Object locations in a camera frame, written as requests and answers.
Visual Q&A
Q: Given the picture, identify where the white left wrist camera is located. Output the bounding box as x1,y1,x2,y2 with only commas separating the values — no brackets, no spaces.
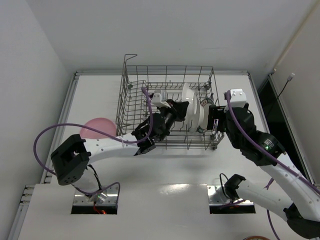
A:
151,90,171,108

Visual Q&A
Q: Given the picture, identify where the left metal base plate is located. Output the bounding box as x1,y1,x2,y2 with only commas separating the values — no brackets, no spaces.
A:
73,184,120,207

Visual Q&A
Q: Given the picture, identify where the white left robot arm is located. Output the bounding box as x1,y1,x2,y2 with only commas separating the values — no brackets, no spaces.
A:
50,99,190,195

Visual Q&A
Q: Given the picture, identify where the white deep plate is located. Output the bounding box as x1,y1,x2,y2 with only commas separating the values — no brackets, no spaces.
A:
196,99,208,134
181,83,200,133

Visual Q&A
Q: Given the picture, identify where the brown round object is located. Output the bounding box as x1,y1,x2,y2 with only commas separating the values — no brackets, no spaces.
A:
243,235,270,240

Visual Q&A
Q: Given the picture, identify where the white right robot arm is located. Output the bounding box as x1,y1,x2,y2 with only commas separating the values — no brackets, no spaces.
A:
208,104,320,240

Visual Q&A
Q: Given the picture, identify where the grey wire dish rack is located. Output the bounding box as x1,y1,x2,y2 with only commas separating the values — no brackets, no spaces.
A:
115,54,225,150

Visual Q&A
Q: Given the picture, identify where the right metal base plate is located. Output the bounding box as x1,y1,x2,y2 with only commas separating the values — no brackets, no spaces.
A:
207,185,254,207

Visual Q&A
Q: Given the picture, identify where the metal base plate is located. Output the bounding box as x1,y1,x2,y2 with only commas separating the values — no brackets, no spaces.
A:
207,185,254,207
73,184,120,207

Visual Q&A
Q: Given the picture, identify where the beige wall conduit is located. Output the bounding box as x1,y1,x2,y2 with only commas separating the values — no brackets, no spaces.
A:
272,0,320,74

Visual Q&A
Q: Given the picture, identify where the pink round plate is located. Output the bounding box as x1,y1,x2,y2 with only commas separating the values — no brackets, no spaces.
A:
79,117,117,139

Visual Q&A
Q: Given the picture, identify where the green rimmed printed plate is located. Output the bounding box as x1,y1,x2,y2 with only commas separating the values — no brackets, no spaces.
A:
203,98,215,124

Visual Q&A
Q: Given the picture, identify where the black hanging wall cable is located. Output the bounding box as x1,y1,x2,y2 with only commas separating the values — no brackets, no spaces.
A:
264,73,296,118

